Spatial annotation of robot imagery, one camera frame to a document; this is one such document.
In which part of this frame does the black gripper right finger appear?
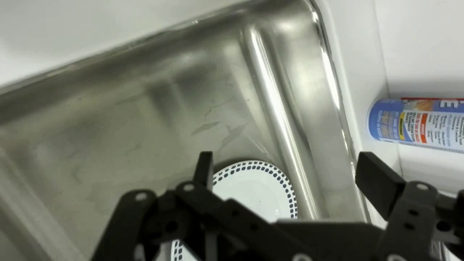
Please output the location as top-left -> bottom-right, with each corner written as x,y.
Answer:
354,151 -> 464,261

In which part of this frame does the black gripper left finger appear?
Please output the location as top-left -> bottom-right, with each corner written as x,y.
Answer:
92,150 -> 302,261

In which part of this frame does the white plate with dotted rim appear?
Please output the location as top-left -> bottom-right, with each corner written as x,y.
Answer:
169,160 -> 301,261

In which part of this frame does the stainless steel sink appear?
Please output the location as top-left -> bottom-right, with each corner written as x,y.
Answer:
0,0 -> 383,261

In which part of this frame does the spray bottle with blue label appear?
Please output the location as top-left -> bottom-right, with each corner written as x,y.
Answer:
367,96 -> 464,156

